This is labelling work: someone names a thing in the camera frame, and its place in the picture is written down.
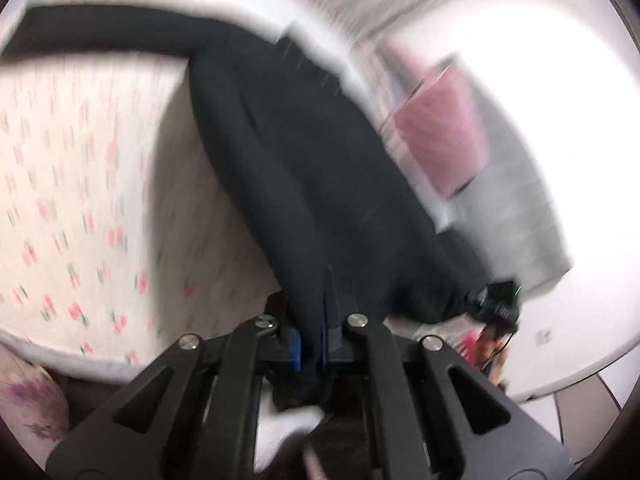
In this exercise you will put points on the floral print bed sheet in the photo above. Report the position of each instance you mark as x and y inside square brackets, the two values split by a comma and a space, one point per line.
[75, 185]

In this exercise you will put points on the white cloth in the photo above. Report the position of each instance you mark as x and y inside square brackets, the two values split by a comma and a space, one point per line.
[290, 427]

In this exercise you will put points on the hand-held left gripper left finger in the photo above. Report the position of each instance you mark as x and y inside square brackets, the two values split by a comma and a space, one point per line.
[298, 352]

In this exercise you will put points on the black garment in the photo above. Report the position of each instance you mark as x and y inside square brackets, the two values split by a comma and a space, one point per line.
[300, 160]

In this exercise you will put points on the purple print pillow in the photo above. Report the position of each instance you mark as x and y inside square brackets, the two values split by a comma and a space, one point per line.
[30, 400]

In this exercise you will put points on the white wall socket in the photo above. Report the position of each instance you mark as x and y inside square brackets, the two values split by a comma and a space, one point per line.
[543, 336]

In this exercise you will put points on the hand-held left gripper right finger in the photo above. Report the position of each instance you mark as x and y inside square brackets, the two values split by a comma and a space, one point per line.
[324, 347]

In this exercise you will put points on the pink cloth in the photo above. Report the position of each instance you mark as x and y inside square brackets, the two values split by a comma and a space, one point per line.
[440, 135]

